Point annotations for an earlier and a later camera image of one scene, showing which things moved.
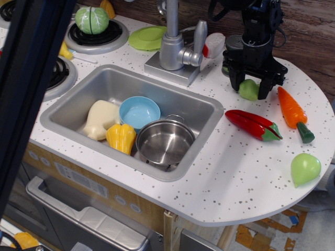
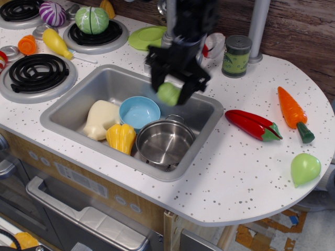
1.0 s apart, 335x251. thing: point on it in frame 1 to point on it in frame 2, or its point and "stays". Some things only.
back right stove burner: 115,36 stays
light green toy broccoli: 249,89 to 169,93
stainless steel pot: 166,142 stays
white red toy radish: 214,44 stays
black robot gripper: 256,58 to 179,59
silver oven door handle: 95,219 stays
